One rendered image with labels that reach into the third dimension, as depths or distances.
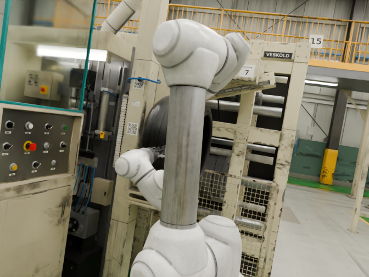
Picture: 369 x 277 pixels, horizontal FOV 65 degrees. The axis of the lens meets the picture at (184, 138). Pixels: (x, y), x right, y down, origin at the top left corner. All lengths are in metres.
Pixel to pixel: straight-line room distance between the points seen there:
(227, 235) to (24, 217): 1.07
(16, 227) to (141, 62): 1.13
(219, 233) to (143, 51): 1.30
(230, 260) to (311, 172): 10.54
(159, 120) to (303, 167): 9.96
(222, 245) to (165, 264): 0.22
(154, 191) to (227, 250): 0.38
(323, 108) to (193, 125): 10.82
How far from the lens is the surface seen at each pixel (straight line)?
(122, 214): 1.96
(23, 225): 1.68
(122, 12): 2.42
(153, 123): 1.59
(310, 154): 11.34
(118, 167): 1.16
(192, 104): 0.76
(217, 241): 0.92
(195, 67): 0.76
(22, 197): 1.62
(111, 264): 2.10
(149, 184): 1.15
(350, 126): 11.77
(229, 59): 0.88
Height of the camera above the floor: 1.31
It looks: 3 degrees down
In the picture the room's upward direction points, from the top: 9 degrees clockwise
